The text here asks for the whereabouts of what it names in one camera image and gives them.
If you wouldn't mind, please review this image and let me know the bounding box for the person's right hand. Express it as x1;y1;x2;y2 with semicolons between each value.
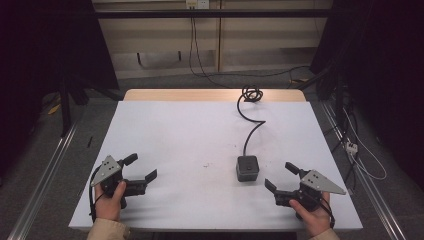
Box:
288;192;332;239

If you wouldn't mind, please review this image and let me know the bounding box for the aluminium floor rail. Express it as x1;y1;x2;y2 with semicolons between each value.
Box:
7;119;83;240
319;100;407;240

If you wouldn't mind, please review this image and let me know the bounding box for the person's left hand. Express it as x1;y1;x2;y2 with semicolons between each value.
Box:
94;180;128;222

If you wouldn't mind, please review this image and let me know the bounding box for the black curtain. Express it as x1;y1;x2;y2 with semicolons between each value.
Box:
0;0;120;179
309;0;424;189

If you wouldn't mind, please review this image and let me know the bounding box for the black metal stand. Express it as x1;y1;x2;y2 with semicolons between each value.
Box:
57;59;125;138
295;64;348;132

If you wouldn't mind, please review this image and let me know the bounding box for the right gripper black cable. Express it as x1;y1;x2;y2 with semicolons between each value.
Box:
312;191;336;230

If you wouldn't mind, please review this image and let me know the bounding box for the black cube charger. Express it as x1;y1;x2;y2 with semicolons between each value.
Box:
235;154;261;183

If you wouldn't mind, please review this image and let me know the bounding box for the white table mat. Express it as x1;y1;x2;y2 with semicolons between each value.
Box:
68;99;364;233

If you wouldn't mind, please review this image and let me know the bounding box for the black charger cable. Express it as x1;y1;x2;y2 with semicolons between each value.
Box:
236;84;267;158

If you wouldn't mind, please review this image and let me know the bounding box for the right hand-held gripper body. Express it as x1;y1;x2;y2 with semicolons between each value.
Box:
273;168;348;214

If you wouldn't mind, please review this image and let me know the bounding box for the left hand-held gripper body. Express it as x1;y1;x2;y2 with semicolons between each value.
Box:
90;154;148;210

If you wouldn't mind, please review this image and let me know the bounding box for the white power strip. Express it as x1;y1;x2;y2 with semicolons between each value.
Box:
344;140;360;156

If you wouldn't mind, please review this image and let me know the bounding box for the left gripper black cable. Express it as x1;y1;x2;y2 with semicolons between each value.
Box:
87;165;105;224

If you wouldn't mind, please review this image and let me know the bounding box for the white floor cable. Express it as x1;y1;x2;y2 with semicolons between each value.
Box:
342;107;388;182

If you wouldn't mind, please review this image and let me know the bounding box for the black wall cable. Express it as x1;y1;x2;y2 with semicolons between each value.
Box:
188;8;312;80
192;8;232;90

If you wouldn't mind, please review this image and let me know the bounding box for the white wall socket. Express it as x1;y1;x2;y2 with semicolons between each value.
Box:
185;0;211;10

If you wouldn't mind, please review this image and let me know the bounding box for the black horizontal bar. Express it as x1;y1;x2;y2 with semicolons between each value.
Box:
94;8;335;20

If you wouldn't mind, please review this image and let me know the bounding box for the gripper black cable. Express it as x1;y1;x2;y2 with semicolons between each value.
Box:
87;165;105;224
312;191;336;230

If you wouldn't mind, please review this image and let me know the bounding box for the black floor cables bundle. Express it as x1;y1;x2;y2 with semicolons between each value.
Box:
323;109;360;195

